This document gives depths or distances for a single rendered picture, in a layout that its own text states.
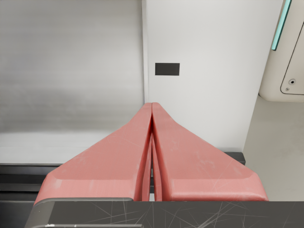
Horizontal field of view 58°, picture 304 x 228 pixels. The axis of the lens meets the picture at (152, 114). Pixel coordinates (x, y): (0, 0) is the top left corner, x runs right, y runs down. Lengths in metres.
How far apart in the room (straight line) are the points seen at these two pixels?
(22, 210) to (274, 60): 0.91
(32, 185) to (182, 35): 0.32
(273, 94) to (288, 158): 0.75
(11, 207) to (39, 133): 0.20
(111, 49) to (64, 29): 0.05
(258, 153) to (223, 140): 1.33
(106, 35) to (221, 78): 0.15
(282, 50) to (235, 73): 0.73
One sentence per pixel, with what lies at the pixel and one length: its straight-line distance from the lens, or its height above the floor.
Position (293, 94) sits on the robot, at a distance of 1.17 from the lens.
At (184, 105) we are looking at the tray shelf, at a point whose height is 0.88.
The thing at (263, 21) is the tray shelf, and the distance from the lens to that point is 0.33.
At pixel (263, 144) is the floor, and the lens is 1.70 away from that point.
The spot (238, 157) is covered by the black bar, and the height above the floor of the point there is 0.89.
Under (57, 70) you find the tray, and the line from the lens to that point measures 0.35.
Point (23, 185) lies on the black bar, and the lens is 0.49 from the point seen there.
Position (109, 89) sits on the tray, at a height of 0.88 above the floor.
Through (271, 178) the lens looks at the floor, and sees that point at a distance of 1.93.
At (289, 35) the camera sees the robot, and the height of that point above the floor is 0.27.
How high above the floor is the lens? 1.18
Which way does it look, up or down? 54 degrees down
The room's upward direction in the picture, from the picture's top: 178 degrees counter-clockwise
